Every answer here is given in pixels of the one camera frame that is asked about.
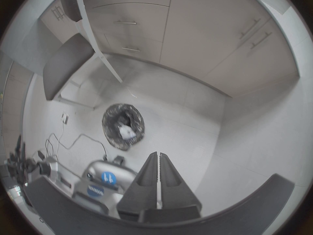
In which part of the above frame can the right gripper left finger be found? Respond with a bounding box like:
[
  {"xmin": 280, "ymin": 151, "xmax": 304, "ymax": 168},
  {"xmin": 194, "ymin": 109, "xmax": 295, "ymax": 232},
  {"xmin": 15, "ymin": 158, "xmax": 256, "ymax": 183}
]
[{"xmin": 117, "ymin": 151, "xmax": 158, "ymax": 221}]

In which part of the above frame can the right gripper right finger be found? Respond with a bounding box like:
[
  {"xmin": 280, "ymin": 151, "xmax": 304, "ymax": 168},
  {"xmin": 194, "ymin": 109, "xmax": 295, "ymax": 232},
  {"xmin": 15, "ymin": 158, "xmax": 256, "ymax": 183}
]
[{"xmin": 159, "ymin": 152, "xmax": 202, "ymax": 212}]

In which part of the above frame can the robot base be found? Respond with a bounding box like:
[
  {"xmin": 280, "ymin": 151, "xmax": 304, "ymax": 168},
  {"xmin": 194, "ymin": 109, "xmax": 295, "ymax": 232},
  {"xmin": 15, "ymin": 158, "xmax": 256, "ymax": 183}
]
[{"xmin": 23, "ymin": 156, "xmax": 138, "ymax": 220}]

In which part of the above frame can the crumpled white paper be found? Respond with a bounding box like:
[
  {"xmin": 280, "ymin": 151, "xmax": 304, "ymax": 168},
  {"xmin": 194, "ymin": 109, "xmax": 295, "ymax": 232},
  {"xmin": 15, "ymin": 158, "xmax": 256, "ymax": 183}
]
[{"xmin": 118, "ymin": 123, "xmax": 136, "ymax": 140}]

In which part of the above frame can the beige wardrobe with drawers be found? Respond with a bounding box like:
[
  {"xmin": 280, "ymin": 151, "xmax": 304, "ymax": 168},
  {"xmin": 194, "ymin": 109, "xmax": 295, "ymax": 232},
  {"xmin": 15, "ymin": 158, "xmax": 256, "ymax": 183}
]
[{"xmin": 79, "ymin": 0, "xmax": 301, "ymax": 99}]

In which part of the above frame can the black cable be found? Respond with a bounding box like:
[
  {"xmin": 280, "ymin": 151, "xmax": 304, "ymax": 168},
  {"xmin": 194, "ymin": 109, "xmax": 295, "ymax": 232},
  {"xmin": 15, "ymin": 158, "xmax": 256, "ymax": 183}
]
[{"xmin": 45, "ymin": 132, "xmax": 108, "ymax": 161}]

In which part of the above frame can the grey chair with white frame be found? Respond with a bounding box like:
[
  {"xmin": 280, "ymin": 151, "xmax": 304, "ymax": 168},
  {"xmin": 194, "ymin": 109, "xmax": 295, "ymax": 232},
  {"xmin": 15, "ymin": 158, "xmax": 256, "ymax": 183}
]
[{"xmin": 43, "ymin": 0, "xmax": 123, "ymax": 111}]

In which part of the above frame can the beige cabinet with black handles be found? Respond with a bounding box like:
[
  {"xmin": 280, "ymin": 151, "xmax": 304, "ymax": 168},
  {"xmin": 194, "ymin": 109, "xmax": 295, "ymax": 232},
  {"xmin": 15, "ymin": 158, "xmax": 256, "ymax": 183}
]
[{"xmin": 39, "ymin": 1, "xmax": 81, "ymax": 46}]

